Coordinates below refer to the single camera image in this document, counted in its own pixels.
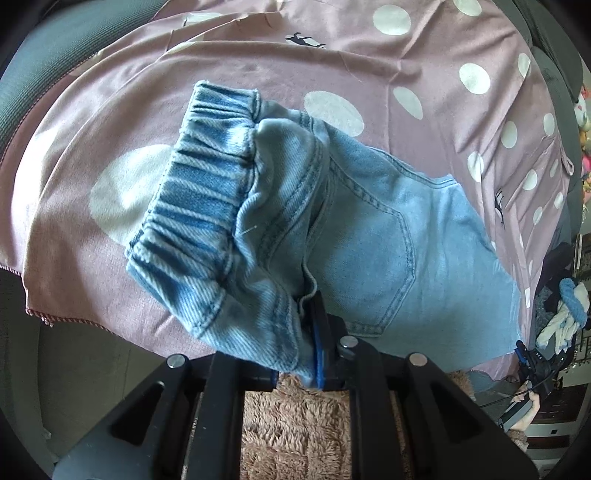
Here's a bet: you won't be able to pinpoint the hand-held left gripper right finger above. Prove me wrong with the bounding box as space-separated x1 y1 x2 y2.
302 291 540 480

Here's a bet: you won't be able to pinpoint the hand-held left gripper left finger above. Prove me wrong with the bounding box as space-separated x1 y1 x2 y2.
53 353 279 480

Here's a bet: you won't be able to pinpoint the light blue denim pants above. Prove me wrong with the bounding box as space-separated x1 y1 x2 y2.
126 79 525 388

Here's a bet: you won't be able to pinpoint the blue and white plush cloth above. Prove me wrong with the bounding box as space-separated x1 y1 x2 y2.
536 279 589 352

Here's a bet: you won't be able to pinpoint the dark cloth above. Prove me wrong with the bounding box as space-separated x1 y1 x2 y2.
536 240 578 324

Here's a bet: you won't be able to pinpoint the row of plush toys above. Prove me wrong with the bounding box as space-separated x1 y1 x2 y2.
573 85 591 204

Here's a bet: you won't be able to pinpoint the pink polka dot bed sheet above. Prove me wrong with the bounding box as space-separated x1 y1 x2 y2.
0 0 578 384

